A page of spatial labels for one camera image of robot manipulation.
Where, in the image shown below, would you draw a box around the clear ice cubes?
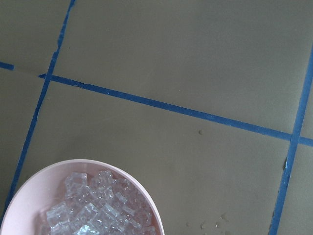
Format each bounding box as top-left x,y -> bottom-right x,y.
37,170 -> 157,235

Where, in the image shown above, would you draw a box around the pink bowl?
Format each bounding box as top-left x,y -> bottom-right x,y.
0,159 -> 164,235

